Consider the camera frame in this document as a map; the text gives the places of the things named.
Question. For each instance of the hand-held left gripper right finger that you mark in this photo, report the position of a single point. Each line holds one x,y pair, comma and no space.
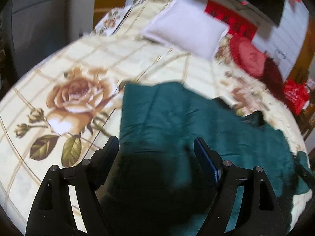
205,157

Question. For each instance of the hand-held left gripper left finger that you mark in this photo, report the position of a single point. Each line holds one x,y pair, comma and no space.
111,153

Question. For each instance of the green down jacket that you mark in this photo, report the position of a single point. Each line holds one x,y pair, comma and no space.
160,115

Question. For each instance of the floral checked bed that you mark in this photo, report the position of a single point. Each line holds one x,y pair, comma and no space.
86,61

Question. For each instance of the dark red fringed cushion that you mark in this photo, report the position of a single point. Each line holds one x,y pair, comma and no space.
273,76

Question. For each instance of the red plastic bag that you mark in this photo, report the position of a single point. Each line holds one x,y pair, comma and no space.
294,95

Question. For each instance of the red heart cushion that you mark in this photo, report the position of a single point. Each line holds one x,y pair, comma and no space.
248,56

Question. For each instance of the white pillow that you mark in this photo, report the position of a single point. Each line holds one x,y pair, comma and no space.
187,27

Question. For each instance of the floral pillow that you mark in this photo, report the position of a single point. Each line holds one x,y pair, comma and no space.
113,21

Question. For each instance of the grey cabinet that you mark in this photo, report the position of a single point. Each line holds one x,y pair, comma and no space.
41,17

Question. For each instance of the red wall banner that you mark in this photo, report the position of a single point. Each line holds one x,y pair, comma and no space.
221,12

